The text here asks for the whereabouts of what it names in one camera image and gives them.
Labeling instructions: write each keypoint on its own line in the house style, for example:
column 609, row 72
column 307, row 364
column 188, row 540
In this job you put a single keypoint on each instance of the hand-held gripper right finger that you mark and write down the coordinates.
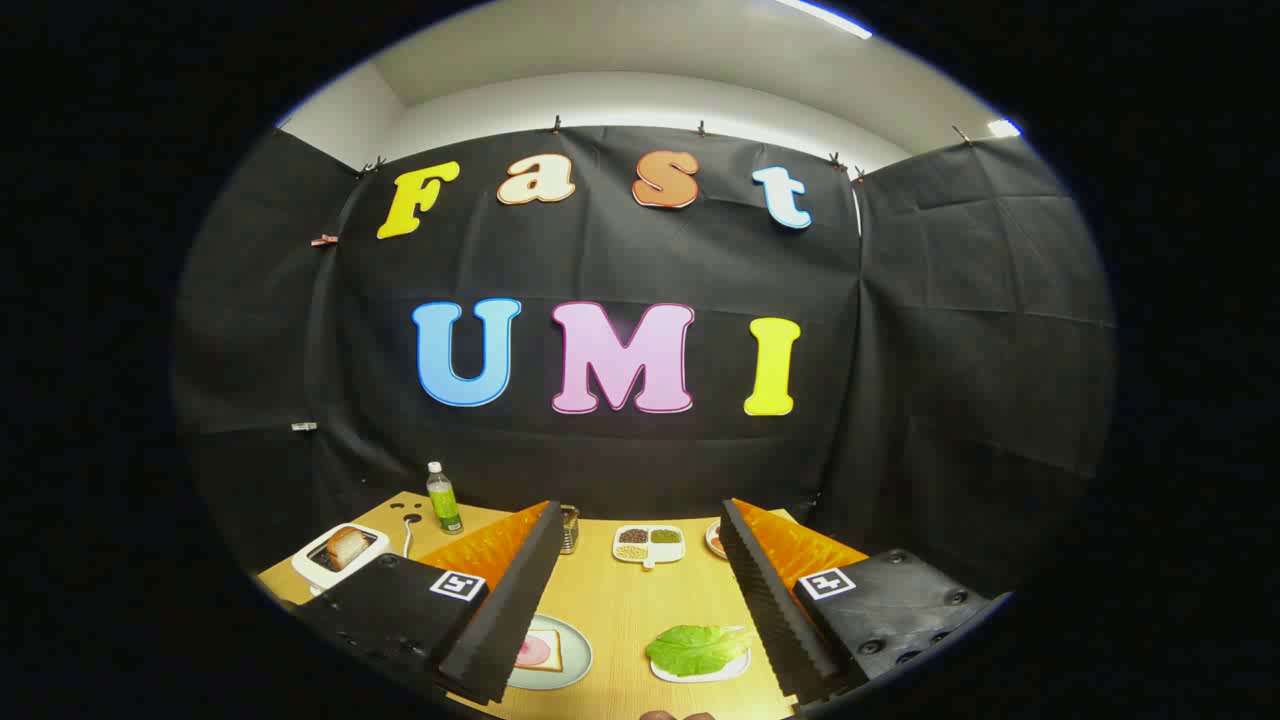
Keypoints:
column 765, row 600

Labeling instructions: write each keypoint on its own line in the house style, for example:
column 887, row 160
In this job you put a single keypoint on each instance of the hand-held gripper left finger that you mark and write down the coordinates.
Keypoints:
column 520, row 600

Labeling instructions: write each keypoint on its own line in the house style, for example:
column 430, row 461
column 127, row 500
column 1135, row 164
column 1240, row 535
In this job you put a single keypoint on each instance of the green lettuce leaf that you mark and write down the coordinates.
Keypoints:
column 695, row 650

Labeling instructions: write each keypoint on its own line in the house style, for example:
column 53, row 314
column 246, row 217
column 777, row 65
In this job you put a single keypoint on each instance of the toast bread slice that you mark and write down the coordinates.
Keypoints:
column 346, row 548

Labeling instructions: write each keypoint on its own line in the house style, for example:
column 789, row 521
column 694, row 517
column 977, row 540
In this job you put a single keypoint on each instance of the pink ham slice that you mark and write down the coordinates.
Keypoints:
column 532, row 652

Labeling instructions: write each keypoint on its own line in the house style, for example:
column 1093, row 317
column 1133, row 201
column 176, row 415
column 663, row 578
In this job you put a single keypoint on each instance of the square bread slice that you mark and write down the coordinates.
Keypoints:
column 555, row 650

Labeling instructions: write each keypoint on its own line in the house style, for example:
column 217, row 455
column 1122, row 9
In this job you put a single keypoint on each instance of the small round white plate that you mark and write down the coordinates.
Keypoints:
column 712, row 545

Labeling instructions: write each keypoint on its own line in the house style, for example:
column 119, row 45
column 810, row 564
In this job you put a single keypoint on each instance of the pale green round plate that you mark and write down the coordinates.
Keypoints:
column 577, row 655

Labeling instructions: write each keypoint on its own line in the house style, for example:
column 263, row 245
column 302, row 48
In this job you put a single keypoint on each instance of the white rounded square plate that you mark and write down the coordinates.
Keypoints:
column 722, row 674

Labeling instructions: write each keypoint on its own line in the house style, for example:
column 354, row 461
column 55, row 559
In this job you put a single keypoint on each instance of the metal utensil holder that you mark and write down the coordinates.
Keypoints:
column 570, row 530

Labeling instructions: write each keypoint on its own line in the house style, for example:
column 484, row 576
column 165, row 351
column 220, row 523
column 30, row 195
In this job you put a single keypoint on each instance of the heap of green beans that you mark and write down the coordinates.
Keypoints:
column 666, row 536

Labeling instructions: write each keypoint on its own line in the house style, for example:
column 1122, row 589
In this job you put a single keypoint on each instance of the green drink bottle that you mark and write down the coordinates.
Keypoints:
column 445, row 505

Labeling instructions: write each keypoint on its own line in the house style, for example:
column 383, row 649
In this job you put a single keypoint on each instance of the white divided dish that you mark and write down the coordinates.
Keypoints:
column 650, row 545

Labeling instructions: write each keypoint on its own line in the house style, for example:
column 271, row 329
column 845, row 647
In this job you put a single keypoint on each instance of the heap of brown beans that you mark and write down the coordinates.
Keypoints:
column 632, row 536

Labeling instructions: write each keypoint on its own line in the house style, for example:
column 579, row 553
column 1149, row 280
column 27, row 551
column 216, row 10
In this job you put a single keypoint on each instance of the white toaster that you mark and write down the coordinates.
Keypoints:
column 306, row 567

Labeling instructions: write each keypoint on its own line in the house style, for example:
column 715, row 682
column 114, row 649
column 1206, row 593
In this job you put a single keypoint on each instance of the black backdrop cloth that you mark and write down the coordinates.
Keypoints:
column 900, row 350

